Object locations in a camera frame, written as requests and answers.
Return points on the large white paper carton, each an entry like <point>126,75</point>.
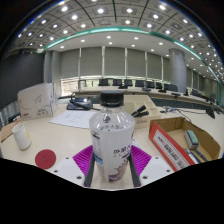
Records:
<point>35,101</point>

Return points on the group of ceiling lights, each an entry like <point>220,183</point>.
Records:
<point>100,10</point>

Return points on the black stapler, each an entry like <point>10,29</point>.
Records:
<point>140,111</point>

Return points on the white black-capped drink bottle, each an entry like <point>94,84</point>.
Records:
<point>111,133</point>

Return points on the row of black office chairs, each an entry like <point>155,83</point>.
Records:
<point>128,82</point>

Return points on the white printed paper sheet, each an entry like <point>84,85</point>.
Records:
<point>73,119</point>

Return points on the black bag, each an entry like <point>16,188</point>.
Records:
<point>78,105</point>

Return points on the long curved conference desk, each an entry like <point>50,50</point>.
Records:
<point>140,90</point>

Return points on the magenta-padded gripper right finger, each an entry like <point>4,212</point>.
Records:
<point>141,160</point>

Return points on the flat round red coaster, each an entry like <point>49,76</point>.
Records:
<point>45,159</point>

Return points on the grey whiteboard eraser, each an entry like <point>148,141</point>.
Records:
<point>191,139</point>

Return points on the open red-sided cardboard box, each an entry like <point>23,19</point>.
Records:
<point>166,146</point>

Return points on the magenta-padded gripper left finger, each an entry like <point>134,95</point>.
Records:
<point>83,160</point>

